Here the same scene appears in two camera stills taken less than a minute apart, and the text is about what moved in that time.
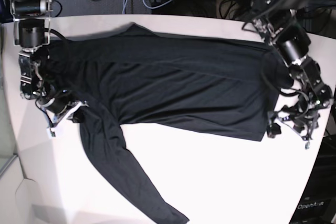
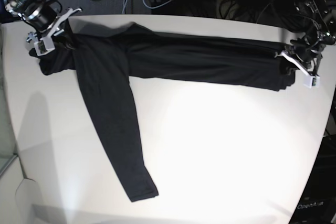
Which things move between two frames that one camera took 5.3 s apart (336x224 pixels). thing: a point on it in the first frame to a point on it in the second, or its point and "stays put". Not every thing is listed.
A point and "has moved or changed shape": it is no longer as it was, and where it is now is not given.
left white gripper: x=76 y=114 to x=44 y=39
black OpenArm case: x=317 y=204 stays put
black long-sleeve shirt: x=131 y=75 has moved or changed shape
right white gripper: x=302 y=122 to x=291 y=64
